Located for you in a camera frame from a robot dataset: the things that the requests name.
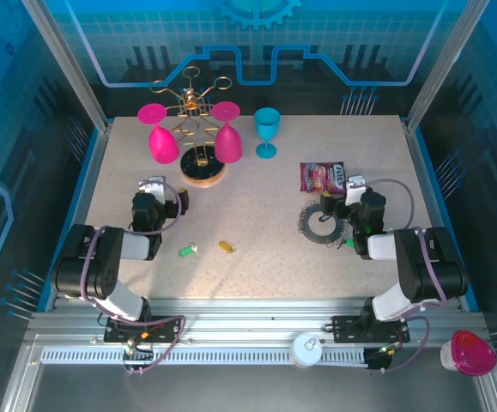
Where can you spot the green key tag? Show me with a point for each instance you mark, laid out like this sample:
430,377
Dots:
349,243
185,251

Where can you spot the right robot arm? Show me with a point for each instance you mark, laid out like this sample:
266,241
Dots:
420,266

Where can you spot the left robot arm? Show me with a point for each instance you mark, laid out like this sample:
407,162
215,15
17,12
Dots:
102,266

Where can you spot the purple candy bag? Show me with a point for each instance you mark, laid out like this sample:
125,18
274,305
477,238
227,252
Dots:
316,178

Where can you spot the pink plastic goblet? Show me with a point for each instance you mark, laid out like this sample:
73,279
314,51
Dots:
228,143
162,143

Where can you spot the teal plastic goblet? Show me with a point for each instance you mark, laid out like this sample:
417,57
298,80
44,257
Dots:
267,124

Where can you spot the pink lidded cup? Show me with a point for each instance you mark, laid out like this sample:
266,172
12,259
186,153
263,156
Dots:
471,354

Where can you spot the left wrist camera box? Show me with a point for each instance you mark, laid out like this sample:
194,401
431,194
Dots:
153,188

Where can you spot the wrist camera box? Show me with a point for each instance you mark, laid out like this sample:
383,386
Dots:
153,188
355,189

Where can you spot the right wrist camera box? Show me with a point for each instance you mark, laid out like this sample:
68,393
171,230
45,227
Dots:
355,189

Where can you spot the aluminium table side rail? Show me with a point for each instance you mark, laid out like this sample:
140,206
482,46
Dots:
437,214
79,214

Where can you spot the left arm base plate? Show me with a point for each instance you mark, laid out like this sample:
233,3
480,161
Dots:
166,326

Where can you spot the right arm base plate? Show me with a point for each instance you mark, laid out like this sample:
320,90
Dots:
344,328

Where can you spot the aluminium front rail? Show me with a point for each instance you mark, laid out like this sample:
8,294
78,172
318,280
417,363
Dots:
252,313

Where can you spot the aluminium frame post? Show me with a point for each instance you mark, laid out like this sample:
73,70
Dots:
70,64
444,64

